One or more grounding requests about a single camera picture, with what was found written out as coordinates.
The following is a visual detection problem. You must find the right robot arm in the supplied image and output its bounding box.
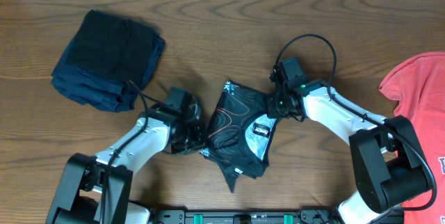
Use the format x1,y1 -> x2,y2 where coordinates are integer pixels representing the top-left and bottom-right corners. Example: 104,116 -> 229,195
268,76 -> 437,224

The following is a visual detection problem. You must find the black jersey with orange contour lines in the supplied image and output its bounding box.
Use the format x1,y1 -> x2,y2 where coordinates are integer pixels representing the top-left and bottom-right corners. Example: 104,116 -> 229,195
200,80 -> 280,192

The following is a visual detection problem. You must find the folded dark navy clothes stack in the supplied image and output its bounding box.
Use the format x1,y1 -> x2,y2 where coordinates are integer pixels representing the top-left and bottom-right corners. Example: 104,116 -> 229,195
51,10 -> 165,113

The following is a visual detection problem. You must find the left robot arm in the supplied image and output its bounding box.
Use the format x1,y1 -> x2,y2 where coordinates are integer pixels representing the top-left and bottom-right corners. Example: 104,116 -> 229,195
46,104 -> 205,223

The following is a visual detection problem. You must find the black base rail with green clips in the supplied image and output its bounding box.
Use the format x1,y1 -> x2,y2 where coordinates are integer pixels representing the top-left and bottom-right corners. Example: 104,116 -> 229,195
148,208 -> 343,224

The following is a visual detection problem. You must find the red shirt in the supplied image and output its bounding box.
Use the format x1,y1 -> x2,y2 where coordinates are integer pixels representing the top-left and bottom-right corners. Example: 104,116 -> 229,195
378,51 -> 444,224

